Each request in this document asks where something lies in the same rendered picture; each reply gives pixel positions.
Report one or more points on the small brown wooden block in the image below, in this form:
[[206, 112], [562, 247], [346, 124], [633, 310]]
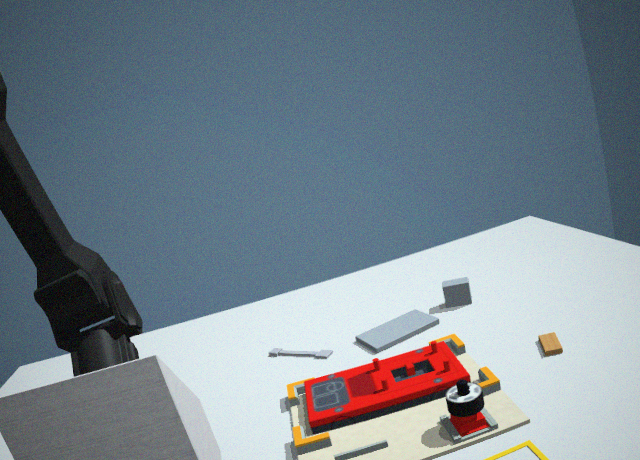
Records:
[[550, 344]]

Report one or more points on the black rubber tyre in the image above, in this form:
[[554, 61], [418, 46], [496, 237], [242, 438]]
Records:
[[463, 406]]

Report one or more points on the yellow rectangular outline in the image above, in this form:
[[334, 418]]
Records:
[[527, 443]]

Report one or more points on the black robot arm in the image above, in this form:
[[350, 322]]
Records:
[[75, 287]]

